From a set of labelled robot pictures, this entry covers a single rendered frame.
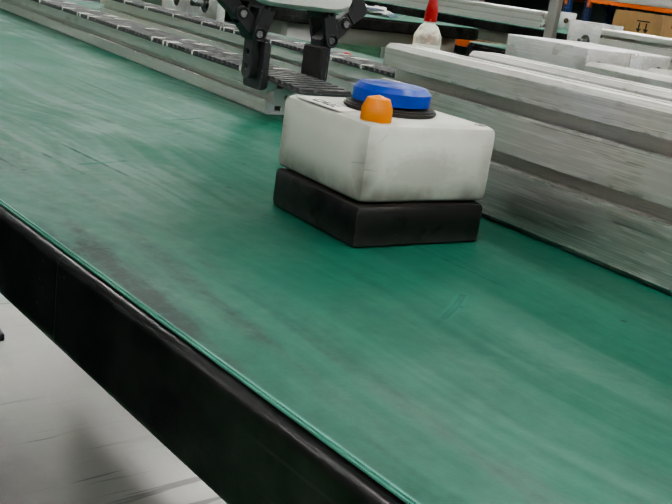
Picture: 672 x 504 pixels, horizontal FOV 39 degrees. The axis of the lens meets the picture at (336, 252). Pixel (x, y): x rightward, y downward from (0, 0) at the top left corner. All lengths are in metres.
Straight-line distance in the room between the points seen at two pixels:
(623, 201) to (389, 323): 0.18
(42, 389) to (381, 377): 1.28
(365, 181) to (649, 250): 0.14
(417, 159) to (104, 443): 1.02
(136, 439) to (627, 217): 1.05
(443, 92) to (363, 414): 0.34
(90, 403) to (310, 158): 1.09
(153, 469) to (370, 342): 1.03
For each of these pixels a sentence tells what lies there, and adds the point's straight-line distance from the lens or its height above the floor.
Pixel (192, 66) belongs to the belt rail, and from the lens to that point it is 0.97.
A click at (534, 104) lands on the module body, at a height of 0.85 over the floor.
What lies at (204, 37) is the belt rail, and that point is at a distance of 1.39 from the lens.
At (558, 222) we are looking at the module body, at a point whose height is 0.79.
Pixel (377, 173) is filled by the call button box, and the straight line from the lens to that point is 0.44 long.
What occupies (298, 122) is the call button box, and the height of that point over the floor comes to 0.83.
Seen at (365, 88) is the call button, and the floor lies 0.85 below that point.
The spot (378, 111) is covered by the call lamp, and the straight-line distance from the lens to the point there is 0.44.
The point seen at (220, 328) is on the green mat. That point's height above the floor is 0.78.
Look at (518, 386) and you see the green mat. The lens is 0.32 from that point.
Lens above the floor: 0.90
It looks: 16 degrees down
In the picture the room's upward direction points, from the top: 8 degrees clockwise
